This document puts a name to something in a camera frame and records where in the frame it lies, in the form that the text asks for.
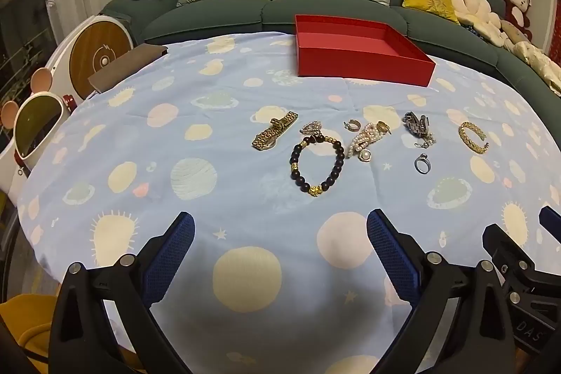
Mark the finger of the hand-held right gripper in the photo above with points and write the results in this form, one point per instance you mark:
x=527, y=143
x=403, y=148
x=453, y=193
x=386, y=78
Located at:
x=551, y=220
x=504, y=247

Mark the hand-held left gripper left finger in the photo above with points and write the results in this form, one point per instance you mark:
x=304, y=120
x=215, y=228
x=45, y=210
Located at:
x=171, y=260

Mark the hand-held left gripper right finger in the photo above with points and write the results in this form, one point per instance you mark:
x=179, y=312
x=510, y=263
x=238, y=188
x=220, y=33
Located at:
x=390, y=251

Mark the silver metal watch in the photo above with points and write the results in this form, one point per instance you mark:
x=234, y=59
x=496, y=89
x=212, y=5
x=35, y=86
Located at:
x=414, y=124

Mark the gold metal watch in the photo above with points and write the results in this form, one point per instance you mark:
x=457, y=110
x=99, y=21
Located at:
x=274, y=129

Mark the red cardboard box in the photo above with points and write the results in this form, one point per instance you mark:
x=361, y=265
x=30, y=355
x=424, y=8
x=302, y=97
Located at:
x=350, y=63

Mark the blue planet-print tablecloth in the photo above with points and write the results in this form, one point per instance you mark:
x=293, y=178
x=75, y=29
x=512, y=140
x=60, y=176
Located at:
x=219, y=181

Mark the round pearl earring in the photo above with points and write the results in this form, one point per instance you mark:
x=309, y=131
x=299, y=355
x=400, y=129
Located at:
x=365, y=155

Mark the crystal brooch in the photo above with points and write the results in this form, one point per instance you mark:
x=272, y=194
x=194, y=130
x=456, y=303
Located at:
x=312, y=128

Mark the cream satin cushion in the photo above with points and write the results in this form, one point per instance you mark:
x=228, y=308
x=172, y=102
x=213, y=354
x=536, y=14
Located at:
x=541, y=65

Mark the yellow chair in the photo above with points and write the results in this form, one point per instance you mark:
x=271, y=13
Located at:
x=26, y=326

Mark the beige plush cushion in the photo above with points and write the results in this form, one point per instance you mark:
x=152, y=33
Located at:
x=515, y=34

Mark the white eared toy robot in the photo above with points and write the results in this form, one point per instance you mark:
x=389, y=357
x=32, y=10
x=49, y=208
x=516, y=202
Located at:
x=35, y=124

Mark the brown flat board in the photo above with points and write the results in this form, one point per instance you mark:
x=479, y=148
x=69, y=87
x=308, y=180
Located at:
x=127, y=67

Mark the white appliance with wooden disc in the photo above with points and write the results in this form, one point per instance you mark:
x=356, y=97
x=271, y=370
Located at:
x=101, y=58

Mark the cream flower-shaped cushion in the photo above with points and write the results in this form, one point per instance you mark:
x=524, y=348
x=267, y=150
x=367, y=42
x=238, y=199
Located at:
x=477, y=17

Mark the red monkey plush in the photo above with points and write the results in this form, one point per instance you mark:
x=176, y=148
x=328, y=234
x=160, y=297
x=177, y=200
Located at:
x=517, y=6

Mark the green fabric sofa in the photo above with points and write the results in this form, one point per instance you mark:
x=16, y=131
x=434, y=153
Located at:
x=210, y=12

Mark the dark glass cabinet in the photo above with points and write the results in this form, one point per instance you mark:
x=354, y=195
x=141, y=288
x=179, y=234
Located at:
x=22, y=41

